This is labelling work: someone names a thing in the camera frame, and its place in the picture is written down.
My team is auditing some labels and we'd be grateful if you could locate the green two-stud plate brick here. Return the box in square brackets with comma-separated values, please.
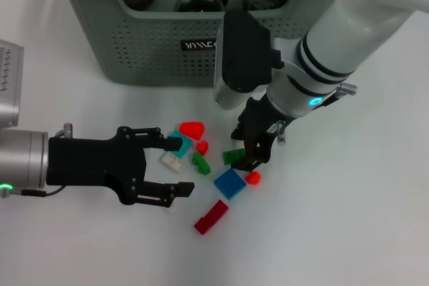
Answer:
[223, 147, 246, 165]

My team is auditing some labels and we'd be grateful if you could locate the grey perforated storage bin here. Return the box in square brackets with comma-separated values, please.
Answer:
[50, 0, 349, 86]

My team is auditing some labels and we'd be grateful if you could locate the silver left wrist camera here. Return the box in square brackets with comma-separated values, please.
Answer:
[0, 40, 25, 130]

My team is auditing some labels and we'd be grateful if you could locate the blue square brick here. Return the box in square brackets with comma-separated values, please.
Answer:
[213, 167, 247, 200]

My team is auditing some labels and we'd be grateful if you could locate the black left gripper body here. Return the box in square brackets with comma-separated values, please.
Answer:
[46, 127, 148, 205]

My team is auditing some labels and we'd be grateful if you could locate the grey right gripper cable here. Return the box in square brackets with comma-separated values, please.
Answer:
[275, 83, 359, 145]

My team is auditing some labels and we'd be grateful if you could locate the red-orange sloped brick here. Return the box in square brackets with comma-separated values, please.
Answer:
[179, 121, 205, 141]

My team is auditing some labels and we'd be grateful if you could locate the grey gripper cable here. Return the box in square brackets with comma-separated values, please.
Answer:
[275, 83, 359, 145]
[0, 122, 74, 200]

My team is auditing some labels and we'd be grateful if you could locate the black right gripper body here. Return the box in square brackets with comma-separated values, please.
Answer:
[238, 93, 286, 163]

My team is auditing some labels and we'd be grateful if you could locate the teal square brick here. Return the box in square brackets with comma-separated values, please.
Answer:
[167, 131, 194, 159]

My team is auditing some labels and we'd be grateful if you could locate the dark red long brick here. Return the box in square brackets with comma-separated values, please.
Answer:
[193, 199, 230, 235]

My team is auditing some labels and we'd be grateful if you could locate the grey left gripper cable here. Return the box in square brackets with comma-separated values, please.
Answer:
[0, 122, 74, 200]

